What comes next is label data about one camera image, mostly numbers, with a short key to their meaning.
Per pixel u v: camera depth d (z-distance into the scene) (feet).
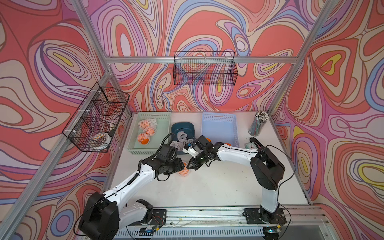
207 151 2.36
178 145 2.97
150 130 3.32
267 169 1.60
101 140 2.31
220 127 3.75
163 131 3.49
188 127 3.44
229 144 3.23
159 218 2.37
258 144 3.24
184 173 2.70
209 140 3.32
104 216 1.29
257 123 3.15
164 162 2.07
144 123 3.43
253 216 2.42
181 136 3.17
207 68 3.13
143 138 3.15
